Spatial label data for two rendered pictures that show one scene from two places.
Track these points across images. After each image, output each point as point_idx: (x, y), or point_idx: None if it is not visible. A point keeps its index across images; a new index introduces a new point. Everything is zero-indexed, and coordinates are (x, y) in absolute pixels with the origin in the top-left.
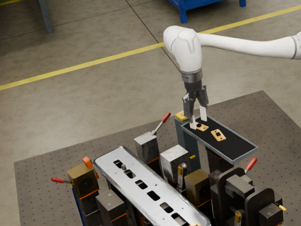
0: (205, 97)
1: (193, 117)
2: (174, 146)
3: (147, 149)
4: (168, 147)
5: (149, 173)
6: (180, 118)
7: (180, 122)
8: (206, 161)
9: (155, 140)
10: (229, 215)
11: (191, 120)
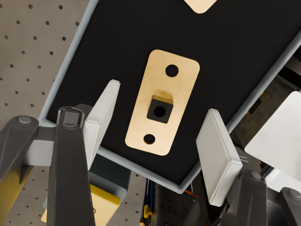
0: (6, 179)
1: (238, 157)
2: (262, 160)
3: (191, 222)
4: (36, 174)
5: (283, 176)
6: (113, 214)
7: (121, 201)
8: (42, 90)
9: (166, 223)
10: None
11: (241, 158)
